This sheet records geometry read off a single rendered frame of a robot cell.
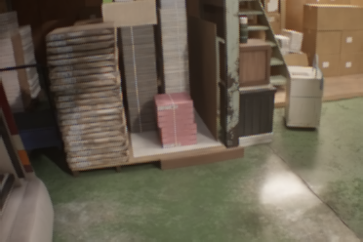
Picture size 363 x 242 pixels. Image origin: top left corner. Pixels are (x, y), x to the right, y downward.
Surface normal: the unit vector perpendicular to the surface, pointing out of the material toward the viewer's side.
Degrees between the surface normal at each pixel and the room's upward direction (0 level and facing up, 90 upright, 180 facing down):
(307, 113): 90
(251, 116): 90
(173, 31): 90
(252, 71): 90
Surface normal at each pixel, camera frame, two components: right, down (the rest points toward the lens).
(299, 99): -0.22, 0.36
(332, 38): 0.22, 0.35
